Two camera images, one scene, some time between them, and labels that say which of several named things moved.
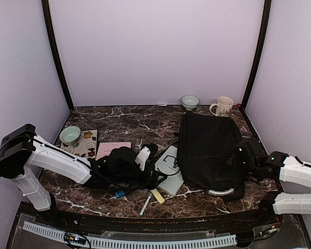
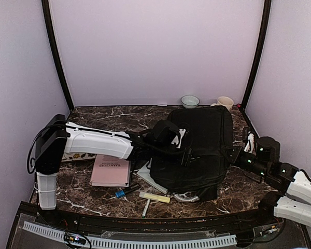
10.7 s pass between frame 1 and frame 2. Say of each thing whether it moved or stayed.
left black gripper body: moved
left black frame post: stayed
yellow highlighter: moved
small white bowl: stayed
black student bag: moved
